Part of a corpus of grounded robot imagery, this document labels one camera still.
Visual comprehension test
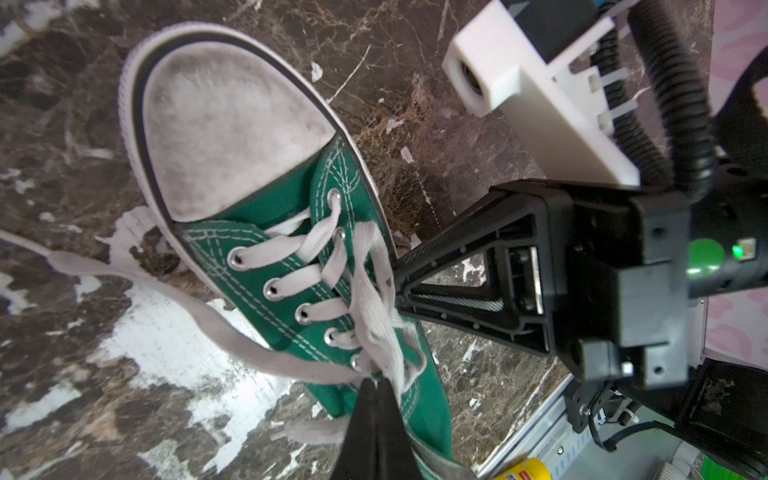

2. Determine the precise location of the green canvas sneaker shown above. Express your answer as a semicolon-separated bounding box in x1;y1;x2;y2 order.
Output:
118;22;472;479

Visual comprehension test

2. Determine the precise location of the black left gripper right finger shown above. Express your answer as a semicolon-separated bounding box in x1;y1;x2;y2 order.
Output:
377;378;423;480

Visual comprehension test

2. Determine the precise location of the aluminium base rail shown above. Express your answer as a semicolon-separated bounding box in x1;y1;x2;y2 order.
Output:
476;377;602;479

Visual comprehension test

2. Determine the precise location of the yellow marker tube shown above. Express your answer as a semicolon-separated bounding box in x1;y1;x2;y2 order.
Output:
494;458;552;480

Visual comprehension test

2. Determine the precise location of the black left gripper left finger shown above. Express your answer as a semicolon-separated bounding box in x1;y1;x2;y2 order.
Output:
330;379;378;480

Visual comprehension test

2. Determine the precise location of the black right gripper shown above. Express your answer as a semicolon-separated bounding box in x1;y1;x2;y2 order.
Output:
394;179;767;390

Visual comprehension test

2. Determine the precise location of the white shoelace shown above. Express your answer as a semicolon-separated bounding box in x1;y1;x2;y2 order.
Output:
1;191;429;412

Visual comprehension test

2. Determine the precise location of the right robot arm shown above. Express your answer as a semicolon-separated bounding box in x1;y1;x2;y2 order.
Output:
395;180;767;479

